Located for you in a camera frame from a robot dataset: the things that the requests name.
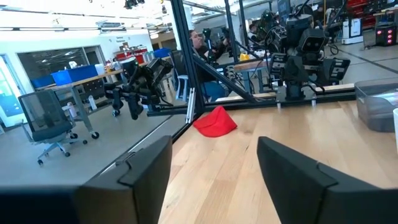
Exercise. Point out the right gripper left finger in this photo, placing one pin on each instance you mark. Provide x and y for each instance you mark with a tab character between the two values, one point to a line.
140	186

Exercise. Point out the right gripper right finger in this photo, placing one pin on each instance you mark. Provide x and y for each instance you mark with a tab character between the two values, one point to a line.
292	183

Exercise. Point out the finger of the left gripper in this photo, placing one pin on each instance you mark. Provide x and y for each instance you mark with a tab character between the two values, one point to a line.
293	70
325	73

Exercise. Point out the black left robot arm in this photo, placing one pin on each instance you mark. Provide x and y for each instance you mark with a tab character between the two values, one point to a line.
293	91

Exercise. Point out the white equipment cabinet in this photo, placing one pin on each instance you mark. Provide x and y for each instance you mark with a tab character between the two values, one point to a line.
353	31

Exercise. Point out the wooden top work table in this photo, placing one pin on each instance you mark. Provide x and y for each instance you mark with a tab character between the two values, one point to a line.
248	66

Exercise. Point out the black robot green light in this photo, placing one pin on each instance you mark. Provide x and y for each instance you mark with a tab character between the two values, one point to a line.
270	28

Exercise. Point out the small yellow object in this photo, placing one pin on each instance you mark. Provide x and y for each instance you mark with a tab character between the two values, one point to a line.
244	57

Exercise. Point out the grey translucent plastic bin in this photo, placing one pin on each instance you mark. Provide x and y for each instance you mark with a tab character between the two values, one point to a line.
376	115

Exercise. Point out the person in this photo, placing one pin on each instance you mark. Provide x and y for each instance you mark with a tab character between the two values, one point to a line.
197	39
252	29

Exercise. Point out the black computer red lights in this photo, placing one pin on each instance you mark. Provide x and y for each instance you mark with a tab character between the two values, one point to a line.
385	35

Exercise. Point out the red storage rack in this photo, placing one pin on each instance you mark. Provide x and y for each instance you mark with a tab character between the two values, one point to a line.
360	12

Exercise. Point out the red cloth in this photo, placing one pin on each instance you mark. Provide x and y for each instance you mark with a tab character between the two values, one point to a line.
214	124

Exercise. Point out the white bottle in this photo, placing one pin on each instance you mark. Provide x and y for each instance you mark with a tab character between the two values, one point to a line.
71	109
92	102

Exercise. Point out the pale blue chair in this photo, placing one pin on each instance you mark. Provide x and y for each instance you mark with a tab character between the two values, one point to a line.
182	87

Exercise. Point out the grey wheeled work table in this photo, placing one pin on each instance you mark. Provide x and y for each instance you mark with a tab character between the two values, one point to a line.
93	77

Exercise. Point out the grey mesh office chair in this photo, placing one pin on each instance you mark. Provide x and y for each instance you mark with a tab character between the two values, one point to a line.
43	115

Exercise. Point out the white plastic container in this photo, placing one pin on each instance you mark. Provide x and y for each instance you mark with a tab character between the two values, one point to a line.
99	69

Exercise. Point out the blue storage tote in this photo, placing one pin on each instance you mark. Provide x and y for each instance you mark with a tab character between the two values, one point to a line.
161	53
74	74
42	82

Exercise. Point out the red storage tote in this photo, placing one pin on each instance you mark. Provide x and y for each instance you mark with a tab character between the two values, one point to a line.
133	56

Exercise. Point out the glass partition window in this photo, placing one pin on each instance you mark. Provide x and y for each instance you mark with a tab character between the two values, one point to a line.
56	62

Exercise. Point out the linear ceiling light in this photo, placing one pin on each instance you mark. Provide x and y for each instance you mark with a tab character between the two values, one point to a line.
40	29

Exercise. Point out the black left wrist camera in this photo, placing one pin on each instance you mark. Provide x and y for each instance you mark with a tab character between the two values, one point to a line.
312	42

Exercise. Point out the silver metal bracket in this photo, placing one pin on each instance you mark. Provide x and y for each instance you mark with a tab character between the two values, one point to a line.
190	105

